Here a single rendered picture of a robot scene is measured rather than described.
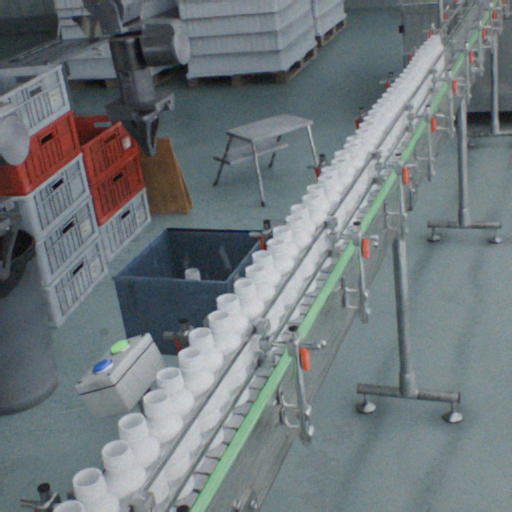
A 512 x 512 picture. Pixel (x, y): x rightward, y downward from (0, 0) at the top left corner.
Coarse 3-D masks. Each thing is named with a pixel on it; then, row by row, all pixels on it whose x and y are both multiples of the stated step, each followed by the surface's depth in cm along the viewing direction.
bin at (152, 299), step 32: (160, 256) 231; (192, 256) 235; (224, 256) 231; (128, 288) 209; (160, 288) 205; (192, 288) 202; (224, 288) 198; (128, 320) 213; (160, 320) 209; (192, 320) 206; (160, 352) 214
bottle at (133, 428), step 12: (120, 420) 113; (132, 420) 115; (144, 420) 112; (120, 432) 112; (132, 432) 111; (144, 432) 113; (132, 444) 112; (144, 444) 113; (156, 444) 114; (144, 456) 112; (156, 456) 113; (144, 468) 112; (156, 480) 114; (156, 492) 115; (168, 492) 118; (156, 504) 115
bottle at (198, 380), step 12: (192, 348) 129; (180, 360) 126; (192, 360) 126; (204, 360) 128; (180, 372) 128; (192, 372) 126; (204, 372) 128; (192, 384) 126; (204, 384) 127; (204, 396) 127; (216, 396) 130; (216, 408) 130; (204, 420) 129; (216, 420) 130; (204, 432) 130; (216, 444) 131
